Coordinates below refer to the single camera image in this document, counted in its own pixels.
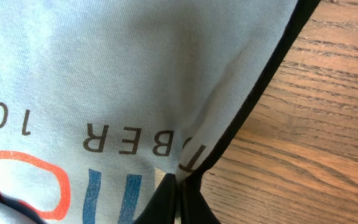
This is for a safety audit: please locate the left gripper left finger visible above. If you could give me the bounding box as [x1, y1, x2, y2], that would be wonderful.
[134, 174, 177, 224]

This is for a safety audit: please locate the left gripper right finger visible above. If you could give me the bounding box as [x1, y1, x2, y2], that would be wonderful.
[180, 178, 221, 224]

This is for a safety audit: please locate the black t-shirt on left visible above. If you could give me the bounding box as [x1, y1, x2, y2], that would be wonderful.
[0, 0, 321, 224]

